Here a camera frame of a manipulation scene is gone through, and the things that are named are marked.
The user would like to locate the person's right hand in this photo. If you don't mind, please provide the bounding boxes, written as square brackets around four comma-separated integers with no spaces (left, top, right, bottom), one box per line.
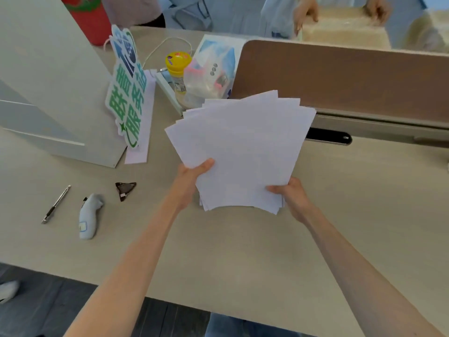
[265,177,315,226]

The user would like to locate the person's left hand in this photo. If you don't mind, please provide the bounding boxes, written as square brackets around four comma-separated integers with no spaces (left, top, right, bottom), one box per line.
[171,158,215,210]

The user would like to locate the stack of white paper sheets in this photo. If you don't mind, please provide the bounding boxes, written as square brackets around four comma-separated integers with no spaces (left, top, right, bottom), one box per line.
[164,90,317,215]

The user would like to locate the person's left forearm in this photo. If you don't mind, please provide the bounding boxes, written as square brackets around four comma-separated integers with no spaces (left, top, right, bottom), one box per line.
[64,198,183,337]

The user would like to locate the person's right forearm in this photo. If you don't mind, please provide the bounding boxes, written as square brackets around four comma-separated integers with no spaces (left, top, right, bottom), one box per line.
[304,207,446,337]

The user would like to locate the dark triangular wrapper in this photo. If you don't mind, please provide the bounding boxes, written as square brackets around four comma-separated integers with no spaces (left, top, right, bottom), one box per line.
[115,182,137,202]

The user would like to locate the clear plastic bag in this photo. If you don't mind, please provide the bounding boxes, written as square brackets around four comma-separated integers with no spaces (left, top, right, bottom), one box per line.
[183,48,236,101]

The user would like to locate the yellow-lidded plastic jar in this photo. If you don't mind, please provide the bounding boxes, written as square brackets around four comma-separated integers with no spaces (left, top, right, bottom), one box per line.
[165,51,193,109]

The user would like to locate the green and blue cutout sign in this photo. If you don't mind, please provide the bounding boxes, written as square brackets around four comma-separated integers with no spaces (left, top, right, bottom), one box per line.
[105,25,147,150]

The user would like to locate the grey handheld controller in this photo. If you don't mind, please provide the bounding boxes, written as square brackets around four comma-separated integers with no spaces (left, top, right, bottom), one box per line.
[79,194,105,240]

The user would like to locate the brown desk divider screen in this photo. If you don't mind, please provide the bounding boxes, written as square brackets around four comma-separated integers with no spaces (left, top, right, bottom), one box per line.
[230,39,449,129]

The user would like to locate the person's jeans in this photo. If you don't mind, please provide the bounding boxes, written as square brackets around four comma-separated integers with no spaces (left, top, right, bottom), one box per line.
[204,312,316,337]

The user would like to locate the silver pen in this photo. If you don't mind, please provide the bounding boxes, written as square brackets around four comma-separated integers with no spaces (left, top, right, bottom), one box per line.
[41,185,72,225]

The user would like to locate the beige wrapped block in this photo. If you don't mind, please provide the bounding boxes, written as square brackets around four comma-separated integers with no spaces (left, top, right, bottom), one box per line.
[403,10,449,54]
[297,6,391,50]

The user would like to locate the red container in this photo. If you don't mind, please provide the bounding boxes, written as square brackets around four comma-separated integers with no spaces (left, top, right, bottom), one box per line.
[60,0,112,47]

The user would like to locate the white shoe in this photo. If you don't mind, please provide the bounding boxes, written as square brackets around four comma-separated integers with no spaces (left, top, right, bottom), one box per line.
[0,280,20,304]

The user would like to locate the white cable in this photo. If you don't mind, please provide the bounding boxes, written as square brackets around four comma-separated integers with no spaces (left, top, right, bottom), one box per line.
[104,37,194,69]

